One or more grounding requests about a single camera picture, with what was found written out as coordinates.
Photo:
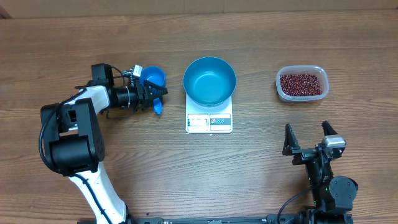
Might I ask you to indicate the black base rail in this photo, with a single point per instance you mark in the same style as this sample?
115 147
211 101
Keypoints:
270 219

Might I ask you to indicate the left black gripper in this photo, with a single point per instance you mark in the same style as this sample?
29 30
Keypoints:
145 94

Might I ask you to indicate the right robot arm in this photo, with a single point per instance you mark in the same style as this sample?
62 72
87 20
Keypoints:
333 196

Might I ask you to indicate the red beans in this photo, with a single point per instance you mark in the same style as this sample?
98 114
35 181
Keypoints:
302 84

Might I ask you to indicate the teal metal bowl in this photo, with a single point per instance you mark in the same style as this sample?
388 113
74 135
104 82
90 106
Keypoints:
209 81

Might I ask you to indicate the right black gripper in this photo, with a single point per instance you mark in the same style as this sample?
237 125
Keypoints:
303 154

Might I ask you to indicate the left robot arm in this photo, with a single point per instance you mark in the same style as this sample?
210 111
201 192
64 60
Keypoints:
71 142

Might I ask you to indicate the clear plastic container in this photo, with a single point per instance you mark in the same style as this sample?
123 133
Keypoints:
296 69

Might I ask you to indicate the white digital kitchen scale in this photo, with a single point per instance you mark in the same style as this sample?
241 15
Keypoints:
209 120

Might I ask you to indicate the blue plastic measuring scoop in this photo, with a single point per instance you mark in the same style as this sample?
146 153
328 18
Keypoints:
157 76

